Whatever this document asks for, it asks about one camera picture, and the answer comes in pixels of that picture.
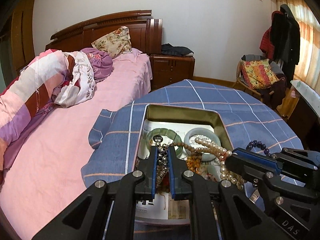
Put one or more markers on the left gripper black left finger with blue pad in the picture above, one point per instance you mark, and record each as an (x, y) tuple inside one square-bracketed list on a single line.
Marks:
[(146, 189)]

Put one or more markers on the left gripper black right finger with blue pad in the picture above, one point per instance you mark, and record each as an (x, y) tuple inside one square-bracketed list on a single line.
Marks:
[(179, 187)]

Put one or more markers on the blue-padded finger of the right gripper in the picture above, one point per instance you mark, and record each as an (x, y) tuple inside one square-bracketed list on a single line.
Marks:
[(250, 164)]

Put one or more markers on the wooden bead mala orange tassel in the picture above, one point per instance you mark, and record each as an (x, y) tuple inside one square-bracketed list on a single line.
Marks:
[(193, 159)]

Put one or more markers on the pale jade bangle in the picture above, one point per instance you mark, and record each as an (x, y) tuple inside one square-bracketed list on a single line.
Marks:
[(202, 138)]

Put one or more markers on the dark green jade bangle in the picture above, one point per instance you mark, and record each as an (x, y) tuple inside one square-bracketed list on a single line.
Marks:
[(168, 137)]

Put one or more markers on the printed paper leaflet in tin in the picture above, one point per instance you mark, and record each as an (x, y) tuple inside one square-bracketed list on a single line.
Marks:
[(163, 209)]

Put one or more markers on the blue plaid tablecloth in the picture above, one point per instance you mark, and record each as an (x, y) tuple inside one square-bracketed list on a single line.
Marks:
[(236, 117)]

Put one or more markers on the wicker chair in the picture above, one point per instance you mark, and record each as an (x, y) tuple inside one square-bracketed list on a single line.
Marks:
[(240, 83)]

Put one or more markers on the leaf-print covered desk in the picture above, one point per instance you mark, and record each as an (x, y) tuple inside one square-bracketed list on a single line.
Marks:
[(304, 120)]

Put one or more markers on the colourful patterned cushion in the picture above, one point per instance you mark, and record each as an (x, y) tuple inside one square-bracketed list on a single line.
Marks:
[(258, 74)]

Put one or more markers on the pink bed sheet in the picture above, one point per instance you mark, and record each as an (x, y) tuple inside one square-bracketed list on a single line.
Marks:
[(46, 174)]

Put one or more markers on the orange patterned curtain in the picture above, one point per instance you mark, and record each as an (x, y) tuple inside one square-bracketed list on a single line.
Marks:
[(309, 65)]

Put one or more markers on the wooden nightstand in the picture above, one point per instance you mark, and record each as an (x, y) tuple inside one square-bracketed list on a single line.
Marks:
[(167, 69)]

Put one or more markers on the hanging dark coats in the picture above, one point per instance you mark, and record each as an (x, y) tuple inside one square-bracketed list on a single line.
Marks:
[(281, 42)]

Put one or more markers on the dark folded clothes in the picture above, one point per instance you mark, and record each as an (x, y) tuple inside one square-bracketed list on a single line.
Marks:
[(168, 49)]

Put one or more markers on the patchwork quilt bundle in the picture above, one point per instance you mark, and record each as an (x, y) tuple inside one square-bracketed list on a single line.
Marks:
[(52, 78)]

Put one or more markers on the floral pillow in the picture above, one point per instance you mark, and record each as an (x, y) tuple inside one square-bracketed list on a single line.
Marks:
[(115, 43)]

